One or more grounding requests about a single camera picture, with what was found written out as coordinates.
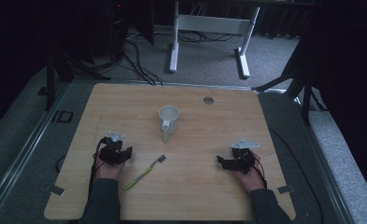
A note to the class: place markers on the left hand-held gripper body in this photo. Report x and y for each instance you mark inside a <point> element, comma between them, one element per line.
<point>111,151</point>

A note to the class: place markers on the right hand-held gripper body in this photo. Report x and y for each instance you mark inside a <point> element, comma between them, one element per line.
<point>243,157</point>

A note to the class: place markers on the person's left hand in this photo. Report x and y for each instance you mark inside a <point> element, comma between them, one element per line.
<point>108,171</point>

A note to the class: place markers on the person's right hand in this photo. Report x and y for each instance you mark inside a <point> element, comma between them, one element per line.
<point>252,180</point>

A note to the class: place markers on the green toothbrush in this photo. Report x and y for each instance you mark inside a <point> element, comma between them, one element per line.
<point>143,173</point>

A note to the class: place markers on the white cup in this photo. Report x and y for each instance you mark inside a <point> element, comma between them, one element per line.
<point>169,119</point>

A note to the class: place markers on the grey tape strip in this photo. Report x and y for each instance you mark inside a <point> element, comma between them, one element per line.
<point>286,189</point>
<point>56,189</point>

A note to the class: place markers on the black metal stand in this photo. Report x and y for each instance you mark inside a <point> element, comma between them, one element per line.
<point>52,77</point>
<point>296,84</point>

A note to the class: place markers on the metal floor rail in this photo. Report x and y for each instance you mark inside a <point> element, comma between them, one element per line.
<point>22,149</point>
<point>327,174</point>

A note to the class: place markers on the white desk frame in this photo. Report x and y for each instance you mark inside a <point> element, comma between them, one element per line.
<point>214,25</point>

